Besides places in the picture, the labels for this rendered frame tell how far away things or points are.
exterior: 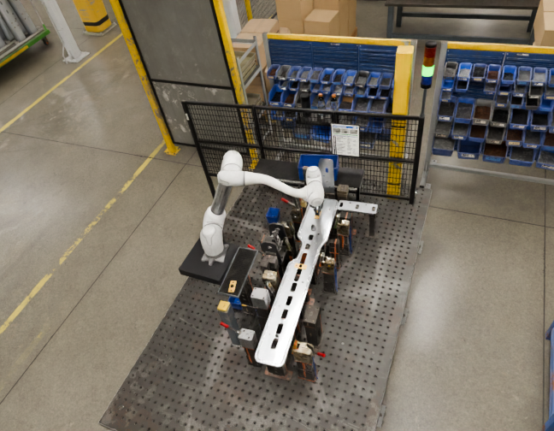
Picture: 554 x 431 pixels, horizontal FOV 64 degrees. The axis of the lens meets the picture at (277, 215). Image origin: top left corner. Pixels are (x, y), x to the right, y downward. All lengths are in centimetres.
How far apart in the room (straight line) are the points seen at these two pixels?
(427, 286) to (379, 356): 131
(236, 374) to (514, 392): 203
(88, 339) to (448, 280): 327
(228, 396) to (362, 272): 127
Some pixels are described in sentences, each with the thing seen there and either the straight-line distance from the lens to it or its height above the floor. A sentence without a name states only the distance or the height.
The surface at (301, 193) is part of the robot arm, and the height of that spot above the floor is 141.
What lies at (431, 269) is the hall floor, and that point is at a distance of 427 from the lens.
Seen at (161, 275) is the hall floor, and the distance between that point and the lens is 456.
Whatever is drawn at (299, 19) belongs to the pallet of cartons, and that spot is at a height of 77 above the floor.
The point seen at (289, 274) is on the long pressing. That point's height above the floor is 100.
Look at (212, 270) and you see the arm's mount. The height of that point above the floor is 76.
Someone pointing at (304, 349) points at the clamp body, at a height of 106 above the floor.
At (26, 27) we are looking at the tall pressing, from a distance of 1027.
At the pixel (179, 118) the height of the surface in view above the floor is 56.
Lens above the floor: 341
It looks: 46 degrees down
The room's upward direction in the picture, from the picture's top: 11 degrees counter-clockwise
